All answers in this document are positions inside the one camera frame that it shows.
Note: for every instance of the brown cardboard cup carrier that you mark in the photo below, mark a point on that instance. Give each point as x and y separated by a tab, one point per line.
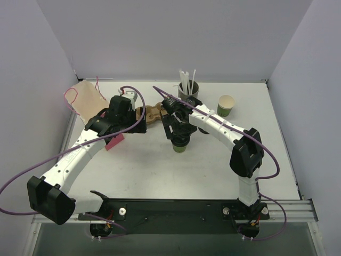
154	113

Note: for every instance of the grey cylindrical straw holder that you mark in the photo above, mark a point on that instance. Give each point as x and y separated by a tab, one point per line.
195	91

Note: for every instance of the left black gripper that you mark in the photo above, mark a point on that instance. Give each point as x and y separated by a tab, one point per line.
141	124

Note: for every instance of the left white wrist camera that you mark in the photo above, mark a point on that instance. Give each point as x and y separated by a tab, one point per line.
132	95

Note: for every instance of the black plastic cup lid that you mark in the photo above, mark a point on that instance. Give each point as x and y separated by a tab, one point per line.
203	131
179	141

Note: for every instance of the brown paper takeout bag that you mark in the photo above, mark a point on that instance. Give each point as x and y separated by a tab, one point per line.
85	100

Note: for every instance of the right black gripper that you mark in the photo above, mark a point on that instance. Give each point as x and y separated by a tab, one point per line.
167	124

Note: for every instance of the green paper coffee cup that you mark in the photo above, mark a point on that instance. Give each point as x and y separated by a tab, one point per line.
179	148
225	105

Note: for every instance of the aluminium frame rail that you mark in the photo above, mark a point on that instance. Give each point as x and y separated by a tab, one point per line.
145	209

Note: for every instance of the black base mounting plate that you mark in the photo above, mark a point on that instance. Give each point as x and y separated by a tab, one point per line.
186	225

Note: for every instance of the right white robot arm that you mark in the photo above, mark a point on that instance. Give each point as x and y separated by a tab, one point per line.
246	154

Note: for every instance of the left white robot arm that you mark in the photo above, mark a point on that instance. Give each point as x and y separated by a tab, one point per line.
48	194

